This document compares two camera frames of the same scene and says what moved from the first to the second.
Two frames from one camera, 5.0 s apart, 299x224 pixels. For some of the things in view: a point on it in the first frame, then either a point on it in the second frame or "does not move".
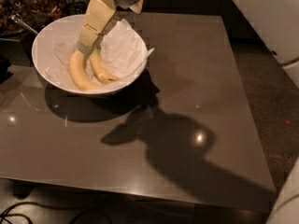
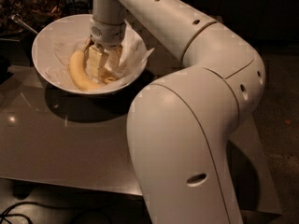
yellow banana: (77, 70) does not move
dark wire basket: (77, 7) does not move
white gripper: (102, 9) to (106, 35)
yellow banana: (100, 69) does not move
